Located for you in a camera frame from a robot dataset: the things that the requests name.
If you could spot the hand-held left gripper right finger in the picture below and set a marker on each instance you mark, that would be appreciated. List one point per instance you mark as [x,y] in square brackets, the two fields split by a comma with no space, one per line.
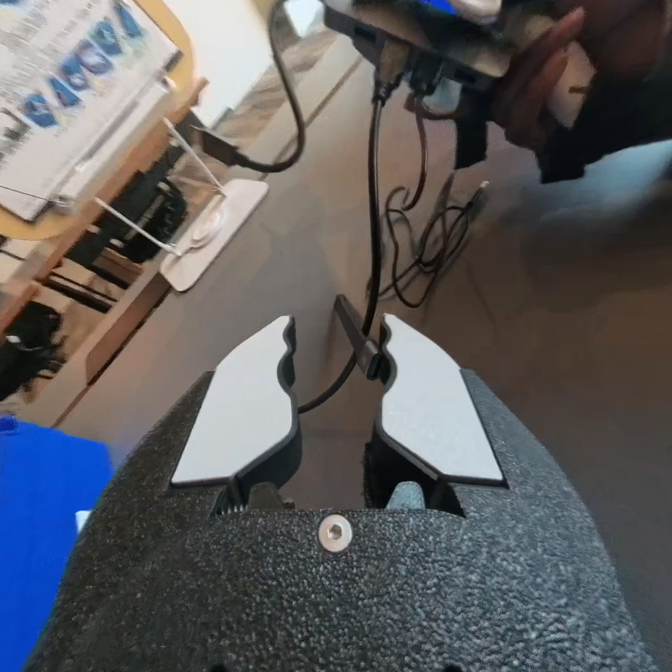
[441,420]

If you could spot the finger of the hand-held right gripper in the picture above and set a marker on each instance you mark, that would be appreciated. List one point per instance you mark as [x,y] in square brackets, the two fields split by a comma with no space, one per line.
[483,8]

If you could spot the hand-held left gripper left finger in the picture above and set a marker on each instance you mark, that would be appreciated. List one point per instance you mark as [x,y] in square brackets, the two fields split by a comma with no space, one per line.
[236,420]

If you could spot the grey slim usb hub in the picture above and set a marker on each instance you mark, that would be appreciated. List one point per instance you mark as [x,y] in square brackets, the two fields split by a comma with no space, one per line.
[420,32]

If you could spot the blue plastic bin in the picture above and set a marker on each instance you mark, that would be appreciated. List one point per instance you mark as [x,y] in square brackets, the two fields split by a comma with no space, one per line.
[42,525]

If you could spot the person's right hand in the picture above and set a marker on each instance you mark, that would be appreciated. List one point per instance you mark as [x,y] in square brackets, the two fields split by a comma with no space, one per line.
[557,63]

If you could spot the black office chair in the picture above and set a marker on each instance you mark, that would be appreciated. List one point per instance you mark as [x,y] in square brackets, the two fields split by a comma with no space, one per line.
[32,341]

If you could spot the instruction sheet on stand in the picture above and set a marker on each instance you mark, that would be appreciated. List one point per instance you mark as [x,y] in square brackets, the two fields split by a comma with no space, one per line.
[184,63]

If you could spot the printed paper sheet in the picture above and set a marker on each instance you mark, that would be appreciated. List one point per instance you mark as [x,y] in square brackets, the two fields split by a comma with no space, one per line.
[74,74]

